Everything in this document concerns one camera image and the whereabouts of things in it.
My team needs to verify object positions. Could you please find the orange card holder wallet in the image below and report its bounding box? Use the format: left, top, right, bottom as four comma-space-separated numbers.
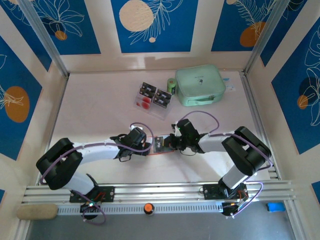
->
146, 134, 177, 156

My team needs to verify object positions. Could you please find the clear acrylic card stand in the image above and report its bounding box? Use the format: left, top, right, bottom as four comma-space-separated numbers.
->
134, 83, 174, 122

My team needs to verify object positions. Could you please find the green cylinder can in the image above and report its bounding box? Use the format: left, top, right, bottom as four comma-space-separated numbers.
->
166, 77, 178, 96

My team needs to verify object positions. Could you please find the orange round knob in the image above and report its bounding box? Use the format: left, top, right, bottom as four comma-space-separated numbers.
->
143, 202, 156, 216

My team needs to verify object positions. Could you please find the mint green medicine bag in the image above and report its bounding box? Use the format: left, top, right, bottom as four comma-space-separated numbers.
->
174, 64, 227, 108

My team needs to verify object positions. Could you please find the white surgical mask packet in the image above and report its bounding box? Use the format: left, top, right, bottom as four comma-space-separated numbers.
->
221, 75, 237, 93

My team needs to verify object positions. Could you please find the black base controller box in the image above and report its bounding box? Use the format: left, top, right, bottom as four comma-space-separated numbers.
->
79, 201, 101, 221
221, 199, 247, 218

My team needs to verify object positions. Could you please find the small blue object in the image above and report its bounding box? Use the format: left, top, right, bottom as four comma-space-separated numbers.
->
266, 201, 286, 213

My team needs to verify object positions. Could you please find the beige foam pad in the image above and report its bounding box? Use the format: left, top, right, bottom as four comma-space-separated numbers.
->
16, 203, 59, 221

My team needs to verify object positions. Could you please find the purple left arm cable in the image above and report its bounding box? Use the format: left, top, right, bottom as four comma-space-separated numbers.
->
39, 121, 154, 226

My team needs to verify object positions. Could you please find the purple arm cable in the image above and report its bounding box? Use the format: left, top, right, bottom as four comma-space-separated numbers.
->
39, 121, 154, 226
178, 110, 275, 220

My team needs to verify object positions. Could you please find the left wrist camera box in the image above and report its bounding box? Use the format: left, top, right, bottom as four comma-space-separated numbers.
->
128, 126, 148, 146

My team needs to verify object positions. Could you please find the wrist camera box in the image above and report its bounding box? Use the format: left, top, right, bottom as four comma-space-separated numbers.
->
171, 119, 200, 141
128, 126, 148, 146

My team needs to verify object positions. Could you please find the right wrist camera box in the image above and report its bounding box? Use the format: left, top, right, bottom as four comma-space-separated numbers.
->
171, 119, 200, 141

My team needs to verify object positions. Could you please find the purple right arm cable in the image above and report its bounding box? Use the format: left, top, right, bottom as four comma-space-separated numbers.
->
178, 110, 275, 220

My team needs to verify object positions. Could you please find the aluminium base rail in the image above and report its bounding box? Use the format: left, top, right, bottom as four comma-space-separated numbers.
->
21, 180, 297, 205

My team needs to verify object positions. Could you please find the white slotted cable duct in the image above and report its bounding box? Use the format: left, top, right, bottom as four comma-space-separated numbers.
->
57, 201, 224, 215

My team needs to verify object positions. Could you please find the aluminium side rail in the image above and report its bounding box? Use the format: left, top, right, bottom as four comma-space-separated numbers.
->
239, 71, 282, 181
37, 74, 70, 186

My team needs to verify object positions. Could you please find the aluminium frame post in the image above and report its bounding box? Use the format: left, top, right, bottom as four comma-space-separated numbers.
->
17, 0, 70, 78
242, 0, 293, 75

